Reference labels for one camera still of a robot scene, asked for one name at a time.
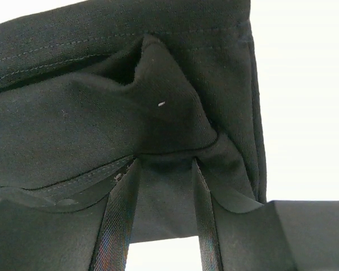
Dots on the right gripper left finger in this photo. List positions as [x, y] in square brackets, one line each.
[93, 236]

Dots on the black skirt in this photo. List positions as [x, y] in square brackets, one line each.
[87, 88]

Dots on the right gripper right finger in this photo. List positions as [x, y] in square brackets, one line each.
[238, 233]

